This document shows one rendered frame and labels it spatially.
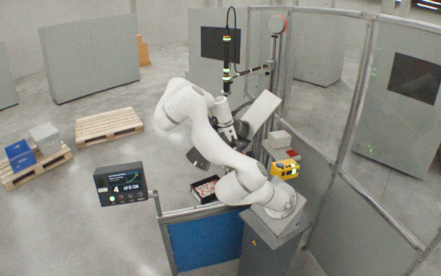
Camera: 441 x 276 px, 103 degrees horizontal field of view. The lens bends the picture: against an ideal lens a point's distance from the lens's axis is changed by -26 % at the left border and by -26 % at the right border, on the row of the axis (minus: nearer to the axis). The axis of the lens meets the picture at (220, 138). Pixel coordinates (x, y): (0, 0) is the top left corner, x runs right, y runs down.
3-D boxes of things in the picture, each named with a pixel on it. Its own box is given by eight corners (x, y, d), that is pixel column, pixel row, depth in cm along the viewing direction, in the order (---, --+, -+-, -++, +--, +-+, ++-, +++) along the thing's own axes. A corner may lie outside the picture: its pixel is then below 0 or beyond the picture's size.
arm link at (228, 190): (278, 197, 103) (249, 183, 87) (245, 215, 109) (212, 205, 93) (269, 175, 111) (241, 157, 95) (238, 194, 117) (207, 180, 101)
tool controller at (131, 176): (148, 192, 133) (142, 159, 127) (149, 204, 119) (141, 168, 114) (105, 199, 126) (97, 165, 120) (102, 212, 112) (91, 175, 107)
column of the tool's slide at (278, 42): (257, 194, 279) (274, 33, 190) (262, 196, 275) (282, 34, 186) (254, 196, 275) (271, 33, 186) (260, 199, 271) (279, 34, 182)
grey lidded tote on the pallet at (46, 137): (55, 137, 361) (49, 120, 345) (65, 148, 330) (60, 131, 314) (34, 146, 331) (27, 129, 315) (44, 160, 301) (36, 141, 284)
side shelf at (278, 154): (279, 139, 227) (280, 137, 225) (300, 159, 197) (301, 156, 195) (257, 143, 220) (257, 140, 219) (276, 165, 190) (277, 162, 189)
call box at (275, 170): (289, 170, 162) (291, 157, 157) (297, 178, 154) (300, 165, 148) (269, 174, 157) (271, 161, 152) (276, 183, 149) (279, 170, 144)
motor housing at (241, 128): (226, 141, 198) (214, 134, 191) (244, 120, 193) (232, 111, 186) (236, 156, 179) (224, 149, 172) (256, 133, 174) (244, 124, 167)
